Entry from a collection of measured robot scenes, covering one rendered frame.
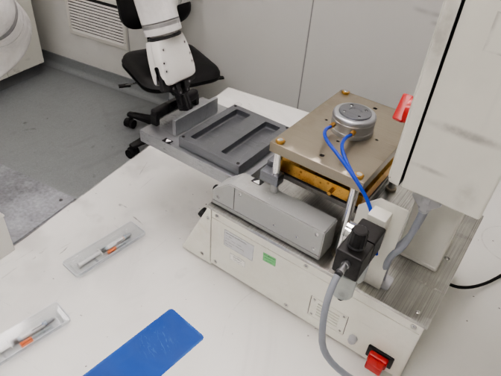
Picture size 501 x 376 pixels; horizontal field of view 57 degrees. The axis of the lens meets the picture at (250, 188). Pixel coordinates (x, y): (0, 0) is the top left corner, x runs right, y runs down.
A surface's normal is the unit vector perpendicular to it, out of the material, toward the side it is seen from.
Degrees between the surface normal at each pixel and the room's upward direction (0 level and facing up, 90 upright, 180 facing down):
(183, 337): 0
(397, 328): 90
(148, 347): 0
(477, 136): 90
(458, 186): 90
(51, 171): 0
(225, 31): 90
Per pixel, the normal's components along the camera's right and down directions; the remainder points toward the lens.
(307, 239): -0.59, 0.48
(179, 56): 0.80, 0.12
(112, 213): 0.07, -0.78
